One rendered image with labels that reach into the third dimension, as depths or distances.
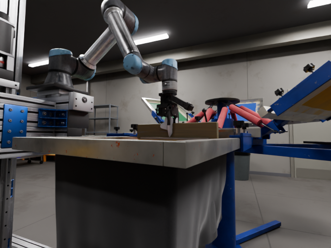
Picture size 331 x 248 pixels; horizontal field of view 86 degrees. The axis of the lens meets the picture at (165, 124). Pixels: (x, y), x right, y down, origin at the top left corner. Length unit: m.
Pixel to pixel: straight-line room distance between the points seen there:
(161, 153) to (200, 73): 5.42
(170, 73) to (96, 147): 0.57
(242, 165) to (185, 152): 4.18
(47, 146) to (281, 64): 5.49
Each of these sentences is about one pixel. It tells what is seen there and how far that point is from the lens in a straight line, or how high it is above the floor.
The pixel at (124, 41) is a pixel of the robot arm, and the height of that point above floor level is 1.41.
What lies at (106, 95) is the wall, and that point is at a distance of 7.09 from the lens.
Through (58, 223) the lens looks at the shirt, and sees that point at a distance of 0.72.
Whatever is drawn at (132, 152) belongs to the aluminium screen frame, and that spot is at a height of 0.97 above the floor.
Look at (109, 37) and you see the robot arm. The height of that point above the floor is 1.55.
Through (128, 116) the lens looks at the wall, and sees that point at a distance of 6.38.
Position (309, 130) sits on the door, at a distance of 5.43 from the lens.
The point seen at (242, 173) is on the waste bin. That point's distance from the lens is 4.47.
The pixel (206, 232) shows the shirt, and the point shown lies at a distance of 0.68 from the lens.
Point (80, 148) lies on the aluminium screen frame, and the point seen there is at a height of 0.97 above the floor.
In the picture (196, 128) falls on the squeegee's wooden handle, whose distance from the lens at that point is 0.77.
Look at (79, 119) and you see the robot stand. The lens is 1.07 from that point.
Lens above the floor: 1.00
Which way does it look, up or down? 4 degrees up
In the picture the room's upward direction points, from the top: straight up
